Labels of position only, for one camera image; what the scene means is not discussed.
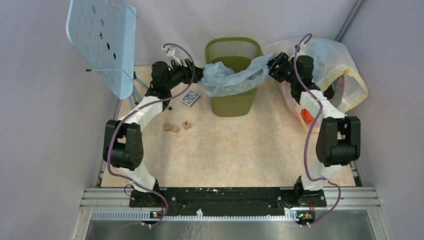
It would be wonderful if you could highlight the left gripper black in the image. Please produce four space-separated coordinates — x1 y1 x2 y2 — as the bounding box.
165 59 209 91

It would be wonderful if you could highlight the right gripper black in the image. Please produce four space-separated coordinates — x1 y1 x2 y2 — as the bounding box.
257 52 298 85

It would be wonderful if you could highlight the blue plastic trash bag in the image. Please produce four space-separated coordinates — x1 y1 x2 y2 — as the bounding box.
197 52 275 97

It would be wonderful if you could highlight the green mesh trash bin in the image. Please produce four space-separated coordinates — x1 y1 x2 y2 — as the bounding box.
205 36 263 117

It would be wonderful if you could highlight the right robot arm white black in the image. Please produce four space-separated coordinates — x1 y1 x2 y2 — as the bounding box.
267 52 361 206

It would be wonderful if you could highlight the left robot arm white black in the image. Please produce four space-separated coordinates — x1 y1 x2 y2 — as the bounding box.
103 59 204 207

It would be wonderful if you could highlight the large translucent bag of trash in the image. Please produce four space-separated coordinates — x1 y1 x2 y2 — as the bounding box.
262 38 369 132

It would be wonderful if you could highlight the blue playing card box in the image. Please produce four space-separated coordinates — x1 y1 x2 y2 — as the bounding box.
180 89 201 107

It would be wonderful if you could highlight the wooden letter tile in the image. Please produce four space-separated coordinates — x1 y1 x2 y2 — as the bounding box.
162 123 172 132
182 120 192 131

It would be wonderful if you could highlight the plain wooden tile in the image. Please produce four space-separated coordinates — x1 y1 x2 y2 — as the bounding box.
171 126 180 134

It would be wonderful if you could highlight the light blue music stand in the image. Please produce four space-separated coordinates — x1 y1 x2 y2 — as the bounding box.
66 0 142 109

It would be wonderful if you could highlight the white toothed rack strip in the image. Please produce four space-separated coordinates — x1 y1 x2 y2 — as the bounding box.
91 209 299 222

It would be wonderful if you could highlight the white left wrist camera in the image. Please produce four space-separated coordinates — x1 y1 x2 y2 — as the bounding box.
162 45 182 65

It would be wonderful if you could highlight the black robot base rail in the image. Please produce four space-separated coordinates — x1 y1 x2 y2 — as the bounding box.
129 186 327 217

